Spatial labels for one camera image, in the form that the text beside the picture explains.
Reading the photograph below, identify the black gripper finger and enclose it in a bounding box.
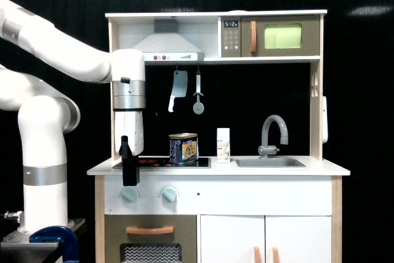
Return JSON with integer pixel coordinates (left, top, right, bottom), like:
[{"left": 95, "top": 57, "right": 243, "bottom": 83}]
[{"left": 119, "top": 136, "right": 140, "bottom": 186}]

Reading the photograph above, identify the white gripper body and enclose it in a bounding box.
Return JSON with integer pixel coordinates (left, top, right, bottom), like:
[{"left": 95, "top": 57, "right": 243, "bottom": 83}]
[{"left": 115, "top": 111, "right": 144, "bottom": 155}]

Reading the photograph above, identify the blue canned spam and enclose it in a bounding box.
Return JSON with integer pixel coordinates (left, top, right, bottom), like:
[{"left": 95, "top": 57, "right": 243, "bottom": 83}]
[{"left": 169, "top": 133, "right": 198, "bottom": 164}]

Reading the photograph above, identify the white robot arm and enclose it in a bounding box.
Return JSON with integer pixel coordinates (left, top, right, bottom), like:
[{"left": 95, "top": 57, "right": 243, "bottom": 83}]
[{"left": 1, "top": 0, "right": 145, "bottom": 233}]

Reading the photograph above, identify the grey toy sink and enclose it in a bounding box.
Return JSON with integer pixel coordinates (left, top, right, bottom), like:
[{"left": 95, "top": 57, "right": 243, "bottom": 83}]
[{"left": 236, "top": 158, "right": 305, "bottom": 168}]

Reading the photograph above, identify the black toy stovetop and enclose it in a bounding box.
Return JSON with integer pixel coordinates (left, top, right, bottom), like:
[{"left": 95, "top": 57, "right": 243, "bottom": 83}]
[{"left": 112, "top": 156, "right": 212, "bottom": 169}]

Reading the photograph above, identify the left teal stove knob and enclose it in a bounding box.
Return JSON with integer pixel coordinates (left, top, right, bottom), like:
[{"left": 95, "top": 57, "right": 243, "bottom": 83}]
[{"left": 120, "top": 186, "right": 139, "bottom": 203}]

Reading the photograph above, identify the teal stove knob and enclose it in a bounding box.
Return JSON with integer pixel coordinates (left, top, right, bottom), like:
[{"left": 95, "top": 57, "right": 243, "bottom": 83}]
[
  {"left": 120, "top": 186, "right": 139, "bottom": 203},
  {"left": 160, "top": 185, "right": 179, "bottom": 203}
]

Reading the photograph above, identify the right teal stove knob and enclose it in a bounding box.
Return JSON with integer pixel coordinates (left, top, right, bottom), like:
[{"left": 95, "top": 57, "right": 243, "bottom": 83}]
[{"left": 160, "top": 185, "right": 179, "bottom": 203}]

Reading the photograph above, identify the toy cleaver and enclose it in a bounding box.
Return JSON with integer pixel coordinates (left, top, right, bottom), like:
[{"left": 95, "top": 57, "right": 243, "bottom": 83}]
[{"left": 168, "top": 70, "right": 188, "bottom": 113}]

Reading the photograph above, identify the toy pizza cutter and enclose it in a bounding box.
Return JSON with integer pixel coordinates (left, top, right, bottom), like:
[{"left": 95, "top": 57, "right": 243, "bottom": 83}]
[{"left": 193, "top": 71, "right": 204, "bottom": 115}]

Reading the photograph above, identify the toy oven door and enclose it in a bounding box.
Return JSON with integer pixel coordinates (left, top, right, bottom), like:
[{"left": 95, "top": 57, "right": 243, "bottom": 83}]
[{"left": 105, "top": 215, "right": 197, "bottom": 262}]

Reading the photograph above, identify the white range hood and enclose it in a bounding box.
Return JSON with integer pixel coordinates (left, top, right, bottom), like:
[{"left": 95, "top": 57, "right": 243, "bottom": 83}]
[{"left": 133, "top": 19, "right": 205, "bottom": 62}]

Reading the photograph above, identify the white milk carton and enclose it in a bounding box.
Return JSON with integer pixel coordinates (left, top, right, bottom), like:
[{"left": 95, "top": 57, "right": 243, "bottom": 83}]
[{"left": 217, "top": 127, "right": 230, "bottom": 163}]

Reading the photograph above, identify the blue clamp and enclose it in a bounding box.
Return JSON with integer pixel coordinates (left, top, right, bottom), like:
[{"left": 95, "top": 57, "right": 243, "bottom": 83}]
[{"left": 29, "top": 225, "right": 80, "bottom": 263}]

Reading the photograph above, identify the wooden toy kitchen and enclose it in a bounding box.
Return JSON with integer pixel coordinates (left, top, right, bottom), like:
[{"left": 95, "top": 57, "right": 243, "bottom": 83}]
[{"left": 88, "top": 10, "right": 350, "bottom": 262}]

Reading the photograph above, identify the left white cabinet door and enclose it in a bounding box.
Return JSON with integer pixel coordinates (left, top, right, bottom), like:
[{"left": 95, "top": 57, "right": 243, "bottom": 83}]
[{"left": 200, "top": 215, "right": 265, "bottom": 262}]

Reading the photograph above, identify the white cabinet door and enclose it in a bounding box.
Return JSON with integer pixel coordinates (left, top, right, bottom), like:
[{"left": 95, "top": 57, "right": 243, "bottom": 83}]
[
  {"left": 265, "top": 216, "right": 331, "bottom": 262},
  {"left": 200, "top": 215, "right": 265, "bottom": 262}
]

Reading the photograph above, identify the grey toy faucet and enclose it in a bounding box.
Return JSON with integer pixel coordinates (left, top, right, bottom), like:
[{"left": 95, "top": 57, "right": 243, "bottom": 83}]
[{"left": 258, "top": 115, "right": 289, "bottom": 160}]

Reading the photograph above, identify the toy microwave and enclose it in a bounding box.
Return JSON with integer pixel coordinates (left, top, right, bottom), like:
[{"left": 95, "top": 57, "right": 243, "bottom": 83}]
[{"left": 220, "top": 15, "right": 321, "bottom": 58}]

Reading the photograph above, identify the right white cabinet door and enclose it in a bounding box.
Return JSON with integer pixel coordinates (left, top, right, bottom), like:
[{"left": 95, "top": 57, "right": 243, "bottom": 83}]
[{"left": 265, "top": 216, "right": 331, "bottom": 262}]

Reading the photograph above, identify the orange oven handle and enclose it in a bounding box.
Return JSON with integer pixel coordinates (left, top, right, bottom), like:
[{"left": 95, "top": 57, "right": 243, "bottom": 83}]
[{"left": 126, "top": 226, "right": 174, "bottom": 235}]

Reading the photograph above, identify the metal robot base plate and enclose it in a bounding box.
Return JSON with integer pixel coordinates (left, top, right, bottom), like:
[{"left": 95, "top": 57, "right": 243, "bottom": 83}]
[{"left": 0, "top": 210, "right": 87, "bottom": 263}]

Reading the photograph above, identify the left orange cabinet handle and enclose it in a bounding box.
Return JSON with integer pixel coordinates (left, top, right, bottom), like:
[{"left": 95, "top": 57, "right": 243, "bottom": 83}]
[{"left": 254, "top": 246, "right": 261, "bottom": 263}]

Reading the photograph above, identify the orange cabinet handle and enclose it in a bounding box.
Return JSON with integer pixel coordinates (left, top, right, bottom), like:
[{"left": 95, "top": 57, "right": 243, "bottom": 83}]
[
  {"left": 272, "top": 247, "right": 279, "bottom": 263},
  {"left": 254, "top": 246, "right": 261, "bottom": 263}
]

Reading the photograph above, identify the orange microwave handle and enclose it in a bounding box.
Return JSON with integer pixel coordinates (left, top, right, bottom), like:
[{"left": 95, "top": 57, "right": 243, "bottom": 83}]
[{"left": 251, "top": 21, "right": 257, "bottom": 53}]

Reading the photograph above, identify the right orange cabinet handle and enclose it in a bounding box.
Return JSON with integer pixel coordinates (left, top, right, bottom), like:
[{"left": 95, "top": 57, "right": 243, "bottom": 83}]
[{"left": 272, "top": 247, "right": 279, "bottom": 263}]

